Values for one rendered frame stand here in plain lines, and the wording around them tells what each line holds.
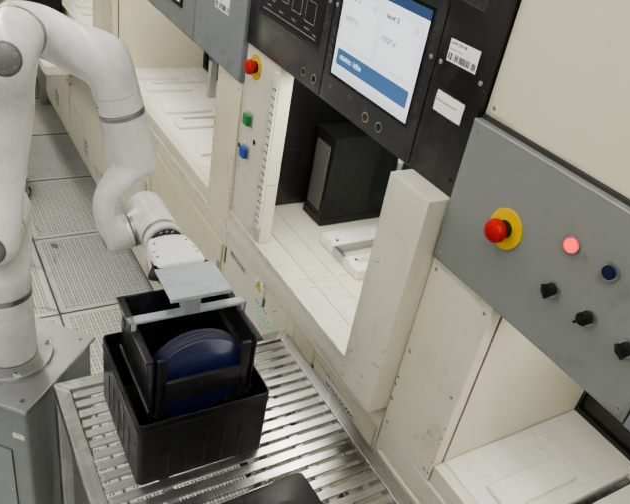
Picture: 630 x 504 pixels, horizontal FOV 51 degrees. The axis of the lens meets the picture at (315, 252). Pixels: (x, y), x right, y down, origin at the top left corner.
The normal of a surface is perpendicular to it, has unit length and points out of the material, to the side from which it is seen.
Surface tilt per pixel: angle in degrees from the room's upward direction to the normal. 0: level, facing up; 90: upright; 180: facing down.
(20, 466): 90
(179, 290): 0
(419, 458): 90
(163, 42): 90
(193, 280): 0
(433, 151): 90
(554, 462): 0
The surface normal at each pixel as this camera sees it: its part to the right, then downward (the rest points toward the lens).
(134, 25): 0.49, 0.54
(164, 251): 0.11, -0.80
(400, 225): -0.86, 0.15
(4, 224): 0.58, 0.15
